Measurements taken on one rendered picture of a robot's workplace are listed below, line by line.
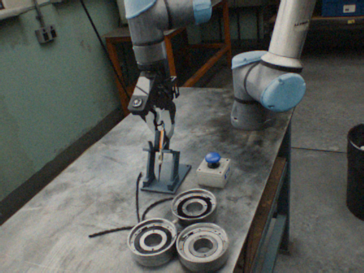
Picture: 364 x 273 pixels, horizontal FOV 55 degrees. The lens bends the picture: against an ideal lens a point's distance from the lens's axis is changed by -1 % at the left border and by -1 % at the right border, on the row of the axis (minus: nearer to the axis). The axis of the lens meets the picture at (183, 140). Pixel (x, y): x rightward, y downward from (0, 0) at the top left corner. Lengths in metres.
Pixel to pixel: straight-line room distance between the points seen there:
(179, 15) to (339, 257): 1.37
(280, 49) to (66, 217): 0.70
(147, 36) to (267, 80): 0.35
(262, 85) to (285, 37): 0.14
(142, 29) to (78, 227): 0.49
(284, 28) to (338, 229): 1.25
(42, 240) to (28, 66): 1.76
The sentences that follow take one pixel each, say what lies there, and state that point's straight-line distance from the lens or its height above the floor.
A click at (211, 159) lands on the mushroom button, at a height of 0.87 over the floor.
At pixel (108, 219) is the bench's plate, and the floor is 0.80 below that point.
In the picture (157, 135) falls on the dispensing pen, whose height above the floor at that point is 0.93.
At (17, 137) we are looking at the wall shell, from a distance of 2.49.
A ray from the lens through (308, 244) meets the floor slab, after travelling 1.86.
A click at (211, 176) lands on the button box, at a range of 0.89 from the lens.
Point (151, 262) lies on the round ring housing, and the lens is 0.73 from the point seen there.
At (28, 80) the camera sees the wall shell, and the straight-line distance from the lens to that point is 2.52.
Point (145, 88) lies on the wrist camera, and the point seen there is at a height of 1.07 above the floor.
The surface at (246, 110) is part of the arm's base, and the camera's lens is 1.12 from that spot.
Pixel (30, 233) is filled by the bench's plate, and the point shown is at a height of 0.80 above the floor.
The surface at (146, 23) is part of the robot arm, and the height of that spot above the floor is 1.21.
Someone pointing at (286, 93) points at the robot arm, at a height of 0.97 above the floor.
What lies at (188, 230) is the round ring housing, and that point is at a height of 0.83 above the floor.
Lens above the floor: 1.36
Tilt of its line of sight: 30 degrees down
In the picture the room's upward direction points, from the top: 9 degrees counter-clockwise
